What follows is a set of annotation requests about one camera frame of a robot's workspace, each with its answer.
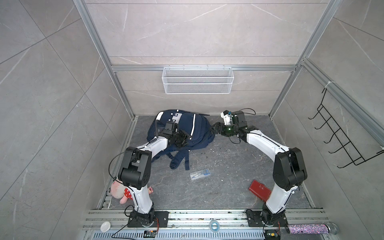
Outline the glittery purple tube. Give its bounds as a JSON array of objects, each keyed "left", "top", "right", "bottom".
[{"left": 286, "top": 222, "right": 340, "bottom": 235}]

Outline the clear plastic eraser box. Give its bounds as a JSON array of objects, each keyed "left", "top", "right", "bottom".
[{"left": 190, "top": 169, "right": 211, "bottom": 181}]

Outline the pink plush doll red dress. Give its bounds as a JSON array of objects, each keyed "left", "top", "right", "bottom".
[{"left": 110, "top": 181, "right": 138, "bottom": 205}]

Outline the white wire mesh basket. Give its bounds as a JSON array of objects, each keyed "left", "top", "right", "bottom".
[{"left": 162, "top": 67, "right": 234, "bottom": 95}]

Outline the red wallet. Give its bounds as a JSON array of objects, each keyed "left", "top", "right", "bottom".
[{"left": 249, "top": 180, "right": 272, "bottom": 202}]

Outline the aluminium rail frame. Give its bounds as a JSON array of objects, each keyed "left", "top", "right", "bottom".
[{"left": 81, "top": 209, "right": 329, "bottom": 240}]

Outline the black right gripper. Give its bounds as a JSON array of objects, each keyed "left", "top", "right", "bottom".
[{"left": 209, "top": 122, "right": 239, "bottom": 136}]

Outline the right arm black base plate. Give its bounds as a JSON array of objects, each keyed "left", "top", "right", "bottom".
[{"left": 245, "top": 209, "right": 288, "bottom": 227}]

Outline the white round cap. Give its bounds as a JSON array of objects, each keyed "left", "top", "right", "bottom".
[{"left": 100, "top": 221, "right": 112, "bottom": 233}]

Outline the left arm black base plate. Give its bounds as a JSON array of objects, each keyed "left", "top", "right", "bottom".
[{"left": 128, "top": 211, "right": 169, "bottom": 228}]

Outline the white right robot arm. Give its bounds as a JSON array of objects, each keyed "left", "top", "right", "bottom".
[{"left": 213, "top": 110, "right": 308, "bottom": 227}]

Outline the navy blue student backpack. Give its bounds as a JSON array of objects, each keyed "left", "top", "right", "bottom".
[{"left": 147, "top": 110, "right": 215, "bottom": 171}]

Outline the black wire hook rack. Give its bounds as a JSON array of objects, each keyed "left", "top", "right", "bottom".
[{"left": 308, "top": 88, "right": 384, "bottom": 169}]

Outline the clear tape roll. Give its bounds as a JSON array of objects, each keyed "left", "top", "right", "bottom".
[{"left": 209, "top": 220, "right": 220, "bottom": 233}]

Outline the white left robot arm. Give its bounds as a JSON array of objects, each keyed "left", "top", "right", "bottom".
[{"left": 118, "top": 122, "right": 190, "bottom": 227}]

